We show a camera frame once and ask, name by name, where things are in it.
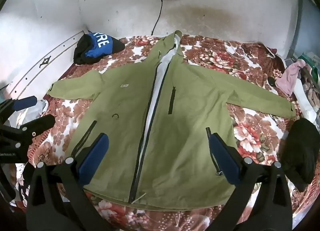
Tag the crumpled white cloth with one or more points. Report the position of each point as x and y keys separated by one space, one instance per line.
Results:
x=35 y=112

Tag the black and white cloth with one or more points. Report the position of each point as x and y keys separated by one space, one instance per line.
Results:
x=23 y=188

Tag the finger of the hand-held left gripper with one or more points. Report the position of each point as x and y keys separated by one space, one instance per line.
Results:
x=40 y=122
x=25 y=102

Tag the olive green hooded jacket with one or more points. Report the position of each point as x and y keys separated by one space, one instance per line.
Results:
x=160 y=121

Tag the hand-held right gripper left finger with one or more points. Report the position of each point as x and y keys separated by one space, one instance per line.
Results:
x=94 y=159

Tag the blue and black garment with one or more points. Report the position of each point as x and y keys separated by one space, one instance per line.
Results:
x=96 y=46

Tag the pink cloth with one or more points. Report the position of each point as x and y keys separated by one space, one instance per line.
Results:
x=290 y=76

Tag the white bed frame rail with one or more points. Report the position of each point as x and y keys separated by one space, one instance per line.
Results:
x=47 y=60

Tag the red floral blanket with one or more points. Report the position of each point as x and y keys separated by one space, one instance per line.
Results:
x=250 y=131

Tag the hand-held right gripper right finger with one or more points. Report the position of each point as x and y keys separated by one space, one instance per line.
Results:
x=223 y=159

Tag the small black oval object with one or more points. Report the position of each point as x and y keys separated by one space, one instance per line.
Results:
x=271 y=81

